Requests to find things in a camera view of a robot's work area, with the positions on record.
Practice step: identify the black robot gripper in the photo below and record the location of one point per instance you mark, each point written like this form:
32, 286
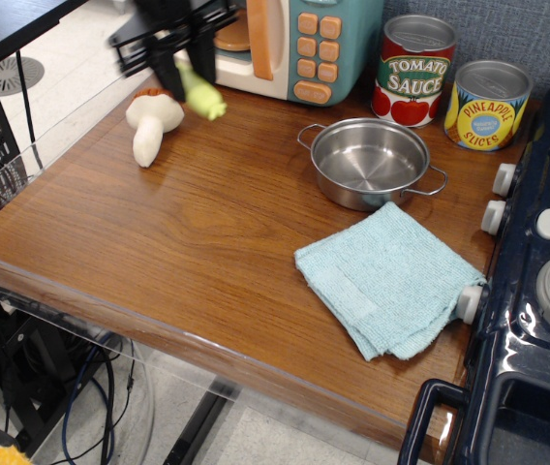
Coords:
159, 29

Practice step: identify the spoon with green handle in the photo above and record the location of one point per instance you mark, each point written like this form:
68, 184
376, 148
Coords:
201, 96

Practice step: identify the plush white mushroom toy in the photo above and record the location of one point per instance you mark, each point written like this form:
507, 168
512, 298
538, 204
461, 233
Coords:
152, 113

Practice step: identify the teal toy microwave oven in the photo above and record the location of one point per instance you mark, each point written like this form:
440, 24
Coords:
309, 52

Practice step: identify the small stainless steel pot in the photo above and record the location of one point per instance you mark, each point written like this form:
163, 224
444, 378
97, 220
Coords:
364, 163

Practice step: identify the tomato sauce can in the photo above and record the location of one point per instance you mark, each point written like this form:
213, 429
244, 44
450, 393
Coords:
416, 55

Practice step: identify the pineapple slices can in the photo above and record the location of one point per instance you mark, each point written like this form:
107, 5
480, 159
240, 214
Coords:
487, 103

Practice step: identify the light blue folded cloth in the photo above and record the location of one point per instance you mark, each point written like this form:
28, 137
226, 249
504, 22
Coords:
389, 282

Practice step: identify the clear acrylic table guard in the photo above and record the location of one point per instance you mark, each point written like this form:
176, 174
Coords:
96, 240

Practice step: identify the dark blue toy stove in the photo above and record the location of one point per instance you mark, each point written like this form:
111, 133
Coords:
502, 411

